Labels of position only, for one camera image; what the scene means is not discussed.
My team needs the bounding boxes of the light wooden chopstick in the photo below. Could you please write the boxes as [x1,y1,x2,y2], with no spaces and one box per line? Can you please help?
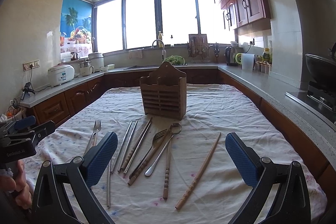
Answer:
[175,133,222,210]

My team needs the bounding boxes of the white rice cooker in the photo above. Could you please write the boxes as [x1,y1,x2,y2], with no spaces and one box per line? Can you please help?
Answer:
[47,64,75,86]

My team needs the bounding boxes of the silver fork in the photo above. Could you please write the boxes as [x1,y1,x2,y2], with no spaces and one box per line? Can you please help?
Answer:
[83,120,101,156]

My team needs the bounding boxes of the green vegetable colander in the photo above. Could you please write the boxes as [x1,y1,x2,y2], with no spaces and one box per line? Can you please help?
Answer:
[164,56,186,65]

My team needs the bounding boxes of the black electric kettle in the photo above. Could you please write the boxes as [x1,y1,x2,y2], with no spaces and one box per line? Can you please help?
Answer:
[224,46,238,67]

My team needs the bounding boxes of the small white blender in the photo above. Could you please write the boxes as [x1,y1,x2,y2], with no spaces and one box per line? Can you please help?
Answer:
[80,61,95,77]

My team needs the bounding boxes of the white plastic jug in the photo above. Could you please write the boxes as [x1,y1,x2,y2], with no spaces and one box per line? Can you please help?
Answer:
[235,53,255,72]

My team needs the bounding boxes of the steel chopstick lower left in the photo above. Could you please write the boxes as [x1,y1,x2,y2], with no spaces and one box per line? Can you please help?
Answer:
[106,160,112,208]

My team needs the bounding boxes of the person's left hand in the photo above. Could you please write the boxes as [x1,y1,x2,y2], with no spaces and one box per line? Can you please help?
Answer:
[1,160,32,209]

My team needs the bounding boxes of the brown wooden chopstick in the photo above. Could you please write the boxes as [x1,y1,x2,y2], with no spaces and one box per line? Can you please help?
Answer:
[162,141,172,201]

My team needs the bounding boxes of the dark fork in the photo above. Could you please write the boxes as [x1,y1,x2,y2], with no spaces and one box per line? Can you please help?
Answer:
[127,129,167,186]

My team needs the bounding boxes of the chrome sink faucet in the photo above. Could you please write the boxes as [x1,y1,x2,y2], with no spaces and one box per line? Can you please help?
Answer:
[151,39,166,61]

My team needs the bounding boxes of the white floral tablecloth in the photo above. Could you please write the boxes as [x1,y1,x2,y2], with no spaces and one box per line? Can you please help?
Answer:
[22,84,328,224]

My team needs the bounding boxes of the white steamer pot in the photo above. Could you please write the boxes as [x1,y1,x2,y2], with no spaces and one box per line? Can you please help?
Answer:
[88,52,104,72]

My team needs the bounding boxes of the wooden utensil holder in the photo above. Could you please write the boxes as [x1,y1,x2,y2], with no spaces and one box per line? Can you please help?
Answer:
[139,61,187,120]

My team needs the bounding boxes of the fruit poster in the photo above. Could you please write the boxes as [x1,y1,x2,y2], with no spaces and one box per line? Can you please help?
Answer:
[60,0,93,58]

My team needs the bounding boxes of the black wok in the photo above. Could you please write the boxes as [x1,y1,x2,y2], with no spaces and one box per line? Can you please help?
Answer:
[305,44,336,90]

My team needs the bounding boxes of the knife rack with board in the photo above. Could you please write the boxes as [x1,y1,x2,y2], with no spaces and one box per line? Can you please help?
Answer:
[187,34,209,59]

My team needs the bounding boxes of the steel spoon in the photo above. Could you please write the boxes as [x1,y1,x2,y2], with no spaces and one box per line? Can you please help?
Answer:
[144,123,182,177]

